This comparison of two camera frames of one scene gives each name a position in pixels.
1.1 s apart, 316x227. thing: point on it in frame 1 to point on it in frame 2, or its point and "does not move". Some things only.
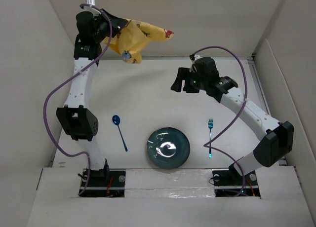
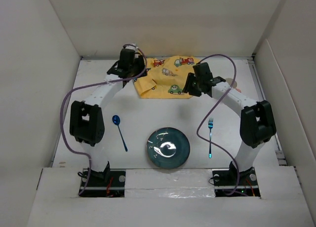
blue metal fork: [211, 121] does not move
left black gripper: [118, 23] to [139, 61]
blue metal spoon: [116, 120] does not move
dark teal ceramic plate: [168, 148] does not move
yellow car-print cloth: [129, 41] to [165, 78]
